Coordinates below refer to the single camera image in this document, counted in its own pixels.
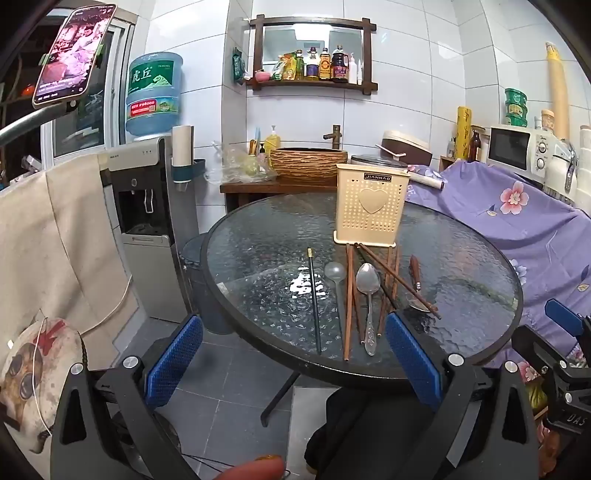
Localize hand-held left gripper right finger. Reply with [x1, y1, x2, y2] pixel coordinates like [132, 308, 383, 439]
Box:
[385, 310, 541, 480]

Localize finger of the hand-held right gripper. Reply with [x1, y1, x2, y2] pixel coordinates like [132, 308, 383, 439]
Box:
[544, 298, 591, 340]
[511, 324, 591, 370]

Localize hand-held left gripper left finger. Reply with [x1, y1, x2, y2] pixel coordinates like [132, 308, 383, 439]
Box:
[50, 315, 205, 480]

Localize metal spoon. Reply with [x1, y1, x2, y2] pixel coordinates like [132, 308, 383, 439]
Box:
[355, 263, 382, 356]

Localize grey plastic spoon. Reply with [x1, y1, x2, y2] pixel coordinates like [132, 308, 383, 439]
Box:
[323, 261, 347, 340]

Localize beige plastic utensil holder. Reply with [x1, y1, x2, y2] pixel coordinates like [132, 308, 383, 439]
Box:
[333, 163, 411, 245]

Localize person's left hand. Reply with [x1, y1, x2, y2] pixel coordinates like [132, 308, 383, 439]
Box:
[213, 455, 288, 480]

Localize dark trash bin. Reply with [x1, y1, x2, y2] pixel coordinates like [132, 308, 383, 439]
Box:
[178, 233, 234, 335]

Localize purple floral sheet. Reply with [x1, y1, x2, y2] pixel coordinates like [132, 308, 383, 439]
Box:
[402, 159, 591, 416]

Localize black pants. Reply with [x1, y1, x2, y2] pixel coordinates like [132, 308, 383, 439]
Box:
[305, 387, 432, 480]

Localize grey water dispenser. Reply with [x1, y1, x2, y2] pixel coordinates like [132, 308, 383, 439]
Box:
[99, 136, 200, 324]

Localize round glass table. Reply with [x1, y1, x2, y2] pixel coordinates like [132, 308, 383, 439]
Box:
[201, 191, 523, 428]

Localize white kettle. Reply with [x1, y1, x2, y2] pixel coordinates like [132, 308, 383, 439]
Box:
[545, 138, 580, 199]

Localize beige cloth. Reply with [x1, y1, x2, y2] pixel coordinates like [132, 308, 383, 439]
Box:
[0, 154, 139, 370]

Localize white microwave oven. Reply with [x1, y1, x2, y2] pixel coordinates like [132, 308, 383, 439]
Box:
[487, 124, 561, 176]

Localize clear plastic bag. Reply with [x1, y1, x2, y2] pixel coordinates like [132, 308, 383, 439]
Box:
[203, 141, 278, 185]

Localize brown wooden counter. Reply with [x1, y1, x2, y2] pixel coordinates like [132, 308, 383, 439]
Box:
[220, 178, 340, 214]

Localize yellow roll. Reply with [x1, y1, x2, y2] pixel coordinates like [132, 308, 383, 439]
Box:
[456, 106, 472, 161]

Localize beige paper roll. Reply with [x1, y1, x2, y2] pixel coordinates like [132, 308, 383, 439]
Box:
[172, 124, 193, 168]

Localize white brown rice cooker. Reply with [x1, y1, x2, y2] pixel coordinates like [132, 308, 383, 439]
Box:
[381, 130, 433, 167]

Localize woven pattern wash basin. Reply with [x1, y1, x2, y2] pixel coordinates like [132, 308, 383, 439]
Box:
[269, 147, 349, 182]

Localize large beige roll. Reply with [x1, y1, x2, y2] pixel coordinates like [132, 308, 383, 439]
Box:
[545, 42, 571, 139]

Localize yellow soap pump bottle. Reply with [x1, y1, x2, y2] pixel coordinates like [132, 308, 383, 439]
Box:
[264, 124, 282, 162]

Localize bronze faucet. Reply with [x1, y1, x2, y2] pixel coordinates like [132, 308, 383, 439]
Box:
[322, 123, 345, 149]

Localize blue water jug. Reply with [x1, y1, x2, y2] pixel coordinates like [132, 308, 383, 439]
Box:
[124, 52, 184, 141]

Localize wooden framed mirror shelf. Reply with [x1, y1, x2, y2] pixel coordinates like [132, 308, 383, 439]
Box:
[245, 15, 378, 96]

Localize dark soy sauce bottle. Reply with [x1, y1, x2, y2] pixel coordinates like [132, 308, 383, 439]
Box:
[331, 45, 349, 83]

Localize smartphone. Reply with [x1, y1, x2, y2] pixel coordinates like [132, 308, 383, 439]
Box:
[31, 4, 117, 109]

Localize white cable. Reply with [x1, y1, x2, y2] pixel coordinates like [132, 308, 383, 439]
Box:
[78, 272, 134, 340]

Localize teal wall holder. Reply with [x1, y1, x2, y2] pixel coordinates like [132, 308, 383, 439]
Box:
[171, 158, 207, 183]

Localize aluminium frame window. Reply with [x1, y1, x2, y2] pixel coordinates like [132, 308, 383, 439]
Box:
[41, 18, 137, 160]

